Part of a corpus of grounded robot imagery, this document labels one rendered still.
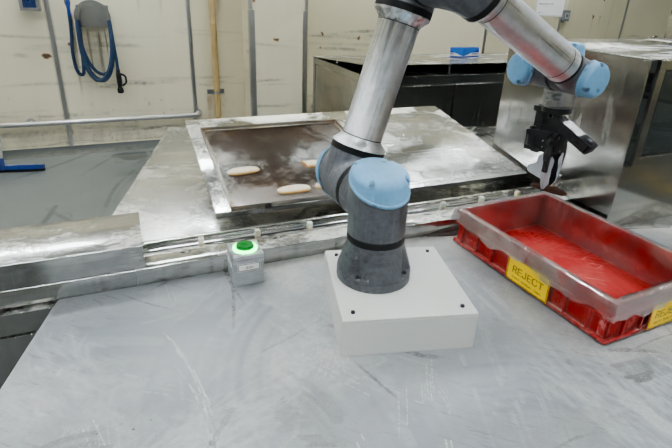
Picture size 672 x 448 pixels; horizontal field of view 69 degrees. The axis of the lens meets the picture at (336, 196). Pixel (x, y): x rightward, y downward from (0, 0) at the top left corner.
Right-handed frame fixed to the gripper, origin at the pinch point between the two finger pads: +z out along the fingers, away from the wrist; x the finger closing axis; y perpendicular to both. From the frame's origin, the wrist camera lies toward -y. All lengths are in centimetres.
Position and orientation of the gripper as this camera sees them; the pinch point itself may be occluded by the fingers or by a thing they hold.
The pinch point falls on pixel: (549, 183)
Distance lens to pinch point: 140.5
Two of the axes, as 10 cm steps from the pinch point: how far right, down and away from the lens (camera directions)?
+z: -0.3, 9.2, 3.8
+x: -7.5, 2.3, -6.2
